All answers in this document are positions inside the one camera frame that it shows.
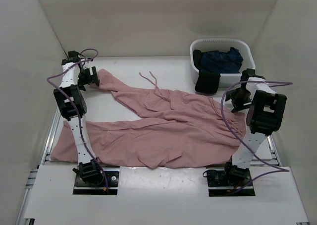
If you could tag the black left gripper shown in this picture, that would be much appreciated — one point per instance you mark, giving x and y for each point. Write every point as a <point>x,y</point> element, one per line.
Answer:
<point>90,79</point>

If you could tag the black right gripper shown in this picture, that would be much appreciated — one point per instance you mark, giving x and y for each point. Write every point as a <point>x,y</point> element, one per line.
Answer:
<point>236,103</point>

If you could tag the pink trousers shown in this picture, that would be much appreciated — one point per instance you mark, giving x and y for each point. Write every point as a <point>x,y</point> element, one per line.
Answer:
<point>175,129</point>

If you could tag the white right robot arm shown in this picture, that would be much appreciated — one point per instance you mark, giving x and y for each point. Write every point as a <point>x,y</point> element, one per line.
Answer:
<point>265,113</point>

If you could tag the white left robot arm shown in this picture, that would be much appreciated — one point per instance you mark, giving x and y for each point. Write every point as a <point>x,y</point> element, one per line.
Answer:
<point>72,106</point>

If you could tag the black trousers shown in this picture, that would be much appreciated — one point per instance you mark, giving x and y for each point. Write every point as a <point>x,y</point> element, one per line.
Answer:
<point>209,73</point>

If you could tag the dark blue trousers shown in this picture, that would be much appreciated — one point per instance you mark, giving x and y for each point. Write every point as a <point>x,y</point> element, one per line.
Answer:
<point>228,62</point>

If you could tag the white plastic basket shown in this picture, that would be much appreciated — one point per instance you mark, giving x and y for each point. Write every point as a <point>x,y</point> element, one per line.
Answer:
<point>223,45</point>

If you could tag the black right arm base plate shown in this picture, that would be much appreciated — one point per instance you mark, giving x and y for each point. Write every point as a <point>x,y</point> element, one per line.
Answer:
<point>221,184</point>

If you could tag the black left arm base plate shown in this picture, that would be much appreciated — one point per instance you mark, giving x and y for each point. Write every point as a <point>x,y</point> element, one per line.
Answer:
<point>97,188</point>

